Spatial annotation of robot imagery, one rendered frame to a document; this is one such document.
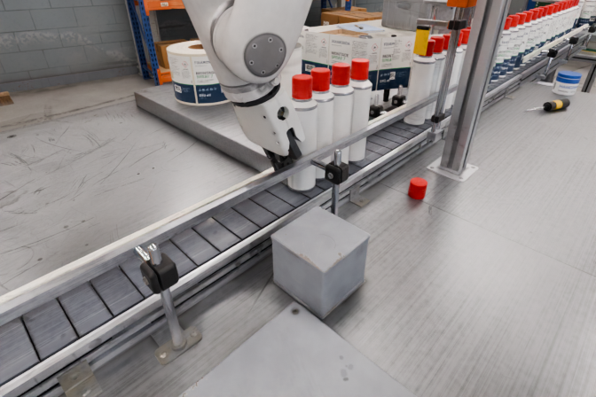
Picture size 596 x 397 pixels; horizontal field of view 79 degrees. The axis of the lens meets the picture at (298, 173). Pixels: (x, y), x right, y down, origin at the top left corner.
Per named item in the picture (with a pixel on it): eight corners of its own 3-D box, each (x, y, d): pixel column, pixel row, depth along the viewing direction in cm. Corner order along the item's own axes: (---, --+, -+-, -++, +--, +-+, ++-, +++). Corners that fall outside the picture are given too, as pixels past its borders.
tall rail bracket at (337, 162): (314, 215, 68) (316, 136, 60) (344, 233, 64) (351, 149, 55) (301, 223, 66) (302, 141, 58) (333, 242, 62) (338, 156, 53)
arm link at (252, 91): (291, 59, 48) (296, 79, 50) (249, 50, 54) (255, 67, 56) (247, 93, 45) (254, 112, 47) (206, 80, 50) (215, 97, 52)
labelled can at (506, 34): (484, 78, 130) (500, 16, 119) (499, 81, 127) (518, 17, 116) (479, 81, 126) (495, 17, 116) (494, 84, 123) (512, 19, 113)
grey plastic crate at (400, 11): (426, 19, 313) (430, -9, 301) (469, 25, 285) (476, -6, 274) (379, 26, 281) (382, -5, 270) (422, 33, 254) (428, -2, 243)
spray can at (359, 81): (349, 150, 81) (357, 55, 70) (369, 157, 78) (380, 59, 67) (334, 158, 78) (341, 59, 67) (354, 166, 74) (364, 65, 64)
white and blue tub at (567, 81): (562, 89, 135) (569, 70, 132) (579, 95, 129) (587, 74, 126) (546, 89, 134) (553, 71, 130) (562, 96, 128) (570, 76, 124)
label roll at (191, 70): (183, 110, 102) (174, 57, 95) (169, 90, 118) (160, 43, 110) (249, 98, 110) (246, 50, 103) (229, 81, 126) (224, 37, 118)
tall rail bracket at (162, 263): (167, 311, 50) (140, 214, 41) (196, 345, 45) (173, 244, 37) (144, 325, 48) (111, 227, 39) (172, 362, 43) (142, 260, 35)
